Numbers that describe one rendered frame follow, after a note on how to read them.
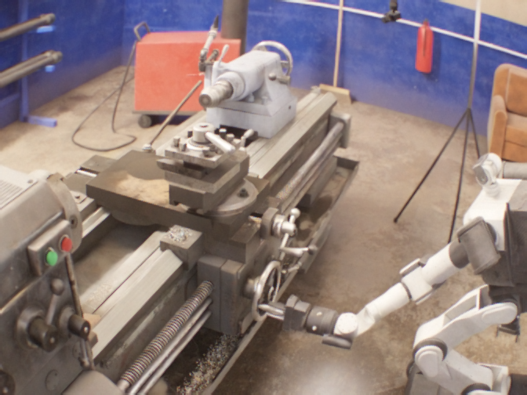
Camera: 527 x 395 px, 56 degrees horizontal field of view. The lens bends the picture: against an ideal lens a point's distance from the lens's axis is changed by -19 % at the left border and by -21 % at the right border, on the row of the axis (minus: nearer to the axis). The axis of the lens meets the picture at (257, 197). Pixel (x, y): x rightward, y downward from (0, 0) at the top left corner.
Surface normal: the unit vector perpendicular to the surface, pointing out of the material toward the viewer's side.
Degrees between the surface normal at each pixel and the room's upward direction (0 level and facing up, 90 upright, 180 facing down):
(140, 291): 36
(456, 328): 90
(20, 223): 45
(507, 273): 109
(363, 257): 0
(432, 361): 90
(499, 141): 90
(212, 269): 90
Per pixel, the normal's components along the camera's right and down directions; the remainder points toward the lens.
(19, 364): 0.92, 0.22
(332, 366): 0.05, -0.88
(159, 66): -0.04, 0.47
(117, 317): 0.59, -0.58
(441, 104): -0.38, 0.42
